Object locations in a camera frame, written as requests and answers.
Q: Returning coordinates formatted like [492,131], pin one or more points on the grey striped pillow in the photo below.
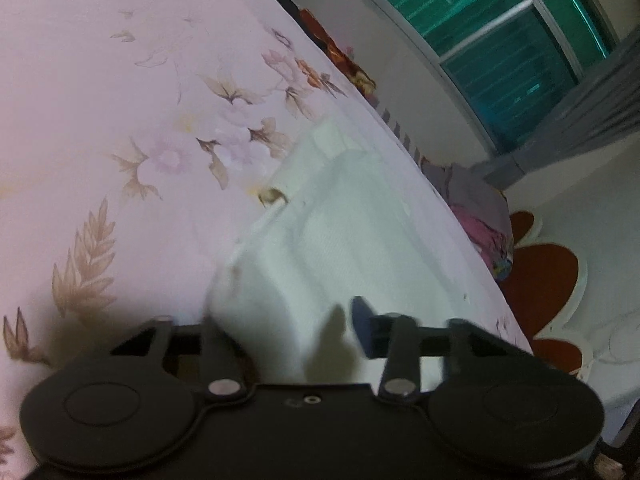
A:
[404,138]

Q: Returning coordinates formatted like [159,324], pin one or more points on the red white headboard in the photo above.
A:
[545,289]

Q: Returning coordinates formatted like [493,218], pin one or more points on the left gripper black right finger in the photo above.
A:
[395,338]

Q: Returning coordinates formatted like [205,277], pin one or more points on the black bag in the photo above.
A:
[290,8]

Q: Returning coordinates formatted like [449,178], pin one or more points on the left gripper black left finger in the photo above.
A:
[224,365]

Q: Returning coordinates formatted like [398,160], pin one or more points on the white small garment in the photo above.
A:
[335,229]

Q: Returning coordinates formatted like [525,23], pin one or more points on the red floral blanket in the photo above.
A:
[351,70]

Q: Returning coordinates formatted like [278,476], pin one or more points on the stack of folded clothes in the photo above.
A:
[481,210]

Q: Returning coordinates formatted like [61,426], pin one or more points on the grey right curtain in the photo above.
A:
[601,110]

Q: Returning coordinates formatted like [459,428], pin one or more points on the pink floral bed sheet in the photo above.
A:
[138,142]

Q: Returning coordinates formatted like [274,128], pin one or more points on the green glass window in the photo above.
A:
[508,62]

